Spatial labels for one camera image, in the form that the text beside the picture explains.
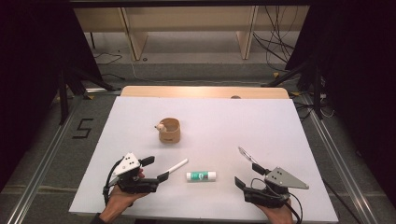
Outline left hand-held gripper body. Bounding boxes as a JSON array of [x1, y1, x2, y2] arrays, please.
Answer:
[[109, 152, 160, 194]]

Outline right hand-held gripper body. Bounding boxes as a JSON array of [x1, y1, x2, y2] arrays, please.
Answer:
[[243, 167, 310, 209]]

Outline white pen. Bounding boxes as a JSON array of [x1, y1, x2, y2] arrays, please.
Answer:
[[163, 158, 190, 177]]

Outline wooden pen holder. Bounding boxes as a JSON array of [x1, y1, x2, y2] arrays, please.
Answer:
[[154, 118, 182, 145]]

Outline green and white glue stick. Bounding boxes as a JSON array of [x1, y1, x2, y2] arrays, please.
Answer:
[[186, 171, 218, 183]]

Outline person's right hand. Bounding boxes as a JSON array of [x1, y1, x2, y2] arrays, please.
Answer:
[[255, 199, 296, 224]]

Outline person's left hand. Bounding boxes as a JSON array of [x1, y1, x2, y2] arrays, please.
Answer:
[[99, 169, 148, 223]]

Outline white board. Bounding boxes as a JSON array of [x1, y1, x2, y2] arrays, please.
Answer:
[[68, 95, 339, 224]]

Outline light wooden table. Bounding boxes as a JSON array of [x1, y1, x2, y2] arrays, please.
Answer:
[[120, 86, 290, 100]]

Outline black metal stand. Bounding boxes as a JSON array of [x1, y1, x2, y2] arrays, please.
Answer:
[[261, 57, 325, 120], [57, 65, 117, 126]]

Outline dark curtain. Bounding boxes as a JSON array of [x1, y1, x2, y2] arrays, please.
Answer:
[[0, 0, 105, 191], [284, 0, 396, 200]]

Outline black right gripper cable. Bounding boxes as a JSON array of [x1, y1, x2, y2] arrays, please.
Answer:
[[250, 176, 304, 224]]

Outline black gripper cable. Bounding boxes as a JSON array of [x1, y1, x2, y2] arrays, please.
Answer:
[[250, 176, 304, 224], [102, 158, 125, 207]]

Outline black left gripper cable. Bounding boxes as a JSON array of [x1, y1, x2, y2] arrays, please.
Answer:
[[102, 158, 125, 207]]

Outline thin black floor cable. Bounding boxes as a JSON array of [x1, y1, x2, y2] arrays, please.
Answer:
[[321, 177, 362, 224]]

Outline aluminium floor rail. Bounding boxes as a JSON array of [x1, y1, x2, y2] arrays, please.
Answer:
[[299, 92, 380, 224], [6, 94, 82, 224]]

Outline bundle of black cables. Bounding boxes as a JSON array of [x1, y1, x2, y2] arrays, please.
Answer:
[[251, 6, 301, 73]]

